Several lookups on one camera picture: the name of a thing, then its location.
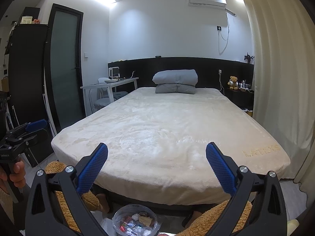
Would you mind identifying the left hand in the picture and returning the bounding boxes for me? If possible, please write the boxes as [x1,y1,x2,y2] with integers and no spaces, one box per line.
[0,159,26,194]

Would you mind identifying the grey chair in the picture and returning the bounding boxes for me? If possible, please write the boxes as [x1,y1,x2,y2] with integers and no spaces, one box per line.
[94,77,128,110]

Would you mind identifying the black headboard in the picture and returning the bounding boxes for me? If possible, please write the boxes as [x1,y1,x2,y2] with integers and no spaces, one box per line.
[108,57,254,110]

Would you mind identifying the white charger cable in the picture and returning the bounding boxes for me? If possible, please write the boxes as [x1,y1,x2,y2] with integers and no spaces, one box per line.
[217,70,226,95]

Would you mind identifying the white desk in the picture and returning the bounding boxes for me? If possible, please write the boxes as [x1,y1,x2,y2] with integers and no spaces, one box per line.
[80,77,139,116]

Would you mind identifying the cream curtain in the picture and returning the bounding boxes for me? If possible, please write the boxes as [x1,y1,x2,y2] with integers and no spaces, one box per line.
[241,0,315,185]

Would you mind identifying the black wardrobe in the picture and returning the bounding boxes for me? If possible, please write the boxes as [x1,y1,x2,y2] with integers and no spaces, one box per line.
[5,17,49,125]

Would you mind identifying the dark glass door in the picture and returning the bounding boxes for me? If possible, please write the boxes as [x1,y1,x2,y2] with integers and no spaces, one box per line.
[45,3,85,133]

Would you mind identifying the lower grey pillow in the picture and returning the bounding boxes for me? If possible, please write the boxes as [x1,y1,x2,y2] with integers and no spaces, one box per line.
[155,84,196,94]

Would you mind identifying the cream bed blanket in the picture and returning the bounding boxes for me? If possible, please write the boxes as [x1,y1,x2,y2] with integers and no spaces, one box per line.
[51,87,290,205]

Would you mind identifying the white air conditioner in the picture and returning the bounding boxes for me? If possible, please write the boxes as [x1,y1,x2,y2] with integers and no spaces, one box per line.
[186,0,226,10]

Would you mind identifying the clear plastic trash bin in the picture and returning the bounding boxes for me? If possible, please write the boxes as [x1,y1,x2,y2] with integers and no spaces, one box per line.
[112,204,160,236]

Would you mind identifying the teddy bear toy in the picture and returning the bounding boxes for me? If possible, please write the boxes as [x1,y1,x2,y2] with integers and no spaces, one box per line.
[228,76,239,91]

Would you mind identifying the brown paper bag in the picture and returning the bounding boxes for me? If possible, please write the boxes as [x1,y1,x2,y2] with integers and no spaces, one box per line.
[138,216,153,227]

